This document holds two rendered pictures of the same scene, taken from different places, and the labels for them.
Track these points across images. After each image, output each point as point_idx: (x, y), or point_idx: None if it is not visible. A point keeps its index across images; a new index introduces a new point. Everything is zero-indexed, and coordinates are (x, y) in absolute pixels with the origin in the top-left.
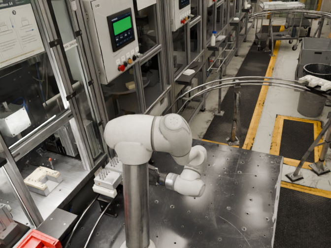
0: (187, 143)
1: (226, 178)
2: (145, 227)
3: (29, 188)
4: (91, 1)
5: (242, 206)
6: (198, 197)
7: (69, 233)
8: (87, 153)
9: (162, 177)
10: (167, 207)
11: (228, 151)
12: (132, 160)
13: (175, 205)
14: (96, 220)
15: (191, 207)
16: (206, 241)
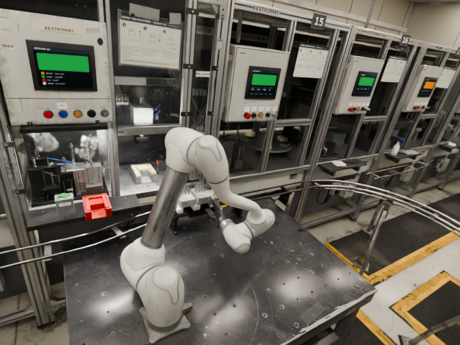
0: (214, 169)
1: (291, 267)
2: (159, 228)
3: (132, 173)
4: (237, 47)
5: (283, 298)
6: (250, 264)
7: None
8: None
9: (220, 218)
10: (217, 254)
11: (319, 250)
12: (170, 162)
13: (225, 257)
14: None
15: (237, 267)
16: (221, 298)
